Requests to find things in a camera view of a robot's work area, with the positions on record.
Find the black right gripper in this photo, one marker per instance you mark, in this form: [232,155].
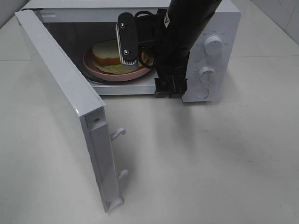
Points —
[157,35]

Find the round white door button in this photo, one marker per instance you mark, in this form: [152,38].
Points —
[202,93]

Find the white timer knob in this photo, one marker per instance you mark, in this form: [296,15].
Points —
[206,75]

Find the white bread lettuce sandwich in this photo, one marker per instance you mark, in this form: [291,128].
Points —
[106,53]

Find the pink round plate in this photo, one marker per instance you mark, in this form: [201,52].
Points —
[111,73]

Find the white microwave door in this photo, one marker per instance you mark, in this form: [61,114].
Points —
[77,108]

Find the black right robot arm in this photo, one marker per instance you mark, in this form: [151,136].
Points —
[193,15]

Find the white microwave oven body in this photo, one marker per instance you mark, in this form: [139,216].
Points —
[78,24]

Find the white upper power knob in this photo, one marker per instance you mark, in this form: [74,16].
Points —
[213,45]

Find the glass microwave turntable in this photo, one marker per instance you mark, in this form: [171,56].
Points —
[95,80]

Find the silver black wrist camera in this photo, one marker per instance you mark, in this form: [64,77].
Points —
[127,40]

